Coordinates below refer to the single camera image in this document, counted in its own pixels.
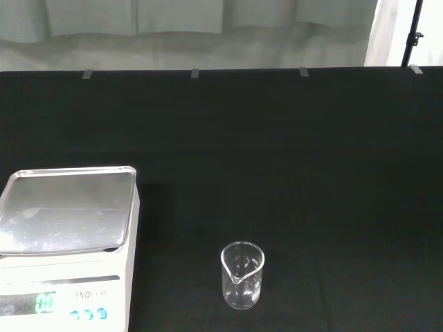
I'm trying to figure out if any white electronic balance steel pan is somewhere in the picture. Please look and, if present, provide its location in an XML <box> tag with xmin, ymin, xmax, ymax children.
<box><xmin>0</xmin><ymin>165</ymin><xmax>141</xmax><ymax>332</ymax></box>

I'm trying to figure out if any pale grey backdrop curtain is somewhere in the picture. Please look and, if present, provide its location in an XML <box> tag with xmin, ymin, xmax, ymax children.
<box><xmin>0</xmin><ymin>0</ymin><xmax>381</xmax><ymax>73</ymax></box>

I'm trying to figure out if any black bench cloth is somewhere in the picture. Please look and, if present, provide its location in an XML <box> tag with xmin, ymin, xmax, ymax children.
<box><xmin>0</xmin><ymin>64</ymin><xmax>443</xmax><ymax>332</ymax></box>

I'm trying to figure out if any black tripod stand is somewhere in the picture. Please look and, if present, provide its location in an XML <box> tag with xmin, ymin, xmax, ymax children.
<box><xmin>400</xmin><ymin>0</ymin><xmax>425</xmax><ymax>67</ymax></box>

